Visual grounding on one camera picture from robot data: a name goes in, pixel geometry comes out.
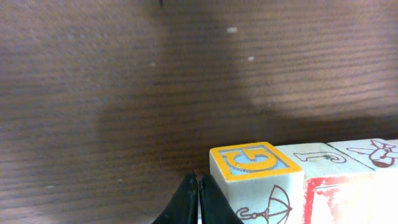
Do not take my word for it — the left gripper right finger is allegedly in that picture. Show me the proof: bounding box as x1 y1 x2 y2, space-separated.
199 174 243 224

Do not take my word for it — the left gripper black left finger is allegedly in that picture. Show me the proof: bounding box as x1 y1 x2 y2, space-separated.
152 173 198 224

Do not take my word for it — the blue edged wooden block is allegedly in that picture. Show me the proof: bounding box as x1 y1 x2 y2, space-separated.
209 142 304 224

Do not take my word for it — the red letter block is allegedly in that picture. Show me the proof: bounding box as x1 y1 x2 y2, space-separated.
276 142 375 224

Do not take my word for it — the yellow block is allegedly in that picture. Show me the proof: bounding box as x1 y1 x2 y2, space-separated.
328 138 397 224

